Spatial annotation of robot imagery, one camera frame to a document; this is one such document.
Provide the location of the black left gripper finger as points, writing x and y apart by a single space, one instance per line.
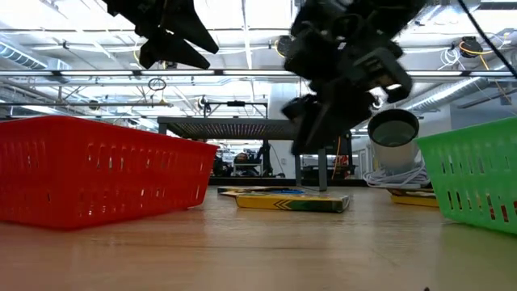
186 24
169 50

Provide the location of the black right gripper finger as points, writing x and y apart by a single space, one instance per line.
327 117
301 108

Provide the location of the yellow blue crayon box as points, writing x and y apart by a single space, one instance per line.
250 189

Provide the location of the yellow green crayon box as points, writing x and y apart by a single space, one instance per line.
282 204

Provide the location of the red plastic basket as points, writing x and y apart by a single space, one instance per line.
101 133

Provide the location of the yellow orange crayon box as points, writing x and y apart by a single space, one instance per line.
420 201

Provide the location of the green plastic basket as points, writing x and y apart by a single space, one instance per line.
464 182

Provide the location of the white column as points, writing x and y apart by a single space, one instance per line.
278 101

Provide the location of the black background equipment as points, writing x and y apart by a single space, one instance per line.
266 157

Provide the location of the grey perforated metal shelf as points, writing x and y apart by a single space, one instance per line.
226 128

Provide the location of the black background rig frame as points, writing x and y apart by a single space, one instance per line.
236 104

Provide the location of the long ceiling light rail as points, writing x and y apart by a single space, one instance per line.
242 73

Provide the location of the silver ventilation duct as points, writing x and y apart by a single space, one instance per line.
452 95

